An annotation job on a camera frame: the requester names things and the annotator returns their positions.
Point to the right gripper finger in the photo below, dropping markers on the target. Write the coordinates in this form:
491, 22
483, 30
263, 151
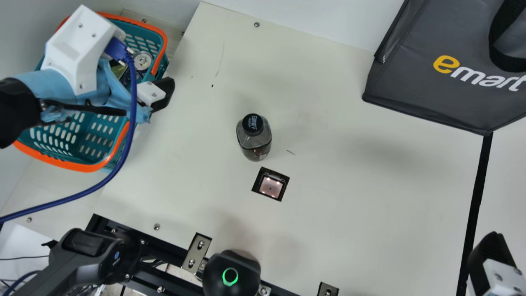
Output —
493, 255

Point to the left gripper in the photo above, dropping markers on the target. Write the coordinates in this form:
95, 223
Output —
102, 88

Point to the dark coffee bottle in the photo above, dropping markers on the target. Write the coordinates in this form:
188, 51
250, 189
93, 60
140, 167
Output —
254, 139

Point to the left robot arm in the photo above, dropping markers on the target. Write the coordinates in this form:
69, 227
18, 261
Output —
16, 111

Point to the teal shopping basket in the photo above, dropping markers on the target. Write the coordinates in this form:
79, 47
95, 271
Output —
82, 139

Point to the can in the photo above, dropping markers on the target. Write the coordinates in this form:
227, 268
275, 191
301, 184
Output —
142, 61

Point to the rectangular tin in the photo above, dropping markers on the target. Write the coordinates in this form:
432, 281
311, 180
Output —
120, 70

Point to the black strip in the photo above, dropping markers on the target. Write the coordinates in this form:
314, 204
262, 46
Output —
476, 197

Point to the small square scanner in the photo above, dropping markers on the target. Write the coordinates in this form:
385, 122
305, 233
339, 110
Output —
271, 187

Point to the black device with green light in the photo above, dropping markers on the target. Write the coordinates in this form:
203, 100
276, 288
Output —
230, 275

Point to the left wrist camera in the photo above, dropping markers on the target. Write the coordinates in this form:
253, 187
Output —
78, 45

